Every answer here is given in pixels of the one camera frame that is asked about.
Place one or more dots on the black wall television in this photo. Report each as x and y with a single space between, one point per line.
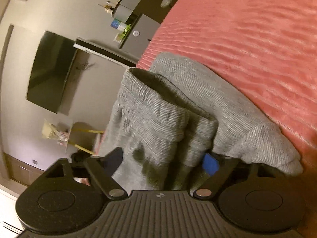
49 72

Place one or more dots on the blue and white tissue pack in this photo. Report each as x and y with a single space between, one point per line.
117 24

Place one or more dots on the grey bedside cabinet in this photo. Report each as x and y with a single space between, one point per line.
143 34

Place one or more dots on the green items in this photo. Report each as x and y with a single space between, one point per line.
125 31

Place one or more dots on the yellow side table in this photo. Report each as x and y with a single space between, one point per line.
79 133

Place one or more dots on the brown wooden wardrobe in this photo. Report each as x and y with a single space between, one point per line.
22 169

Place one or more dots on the wrapped flower bouquet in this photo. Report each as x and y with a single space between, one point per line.
53 132

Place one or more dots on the pink ribbed blanket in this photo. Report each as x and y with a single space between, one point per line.
247 42

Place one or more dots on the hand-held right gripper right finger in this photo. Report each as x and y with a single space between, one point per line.
210 164

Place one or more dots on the white vertical pipe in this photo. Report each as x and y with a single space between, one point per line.
99 53

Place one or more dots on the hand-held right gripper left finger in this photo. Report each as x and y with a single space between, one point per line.
114 161

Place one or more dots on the grey sweat pants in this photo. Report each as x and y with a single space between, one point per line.
161 119

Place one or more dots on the black bag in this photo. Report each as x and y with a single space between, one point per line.
80 158

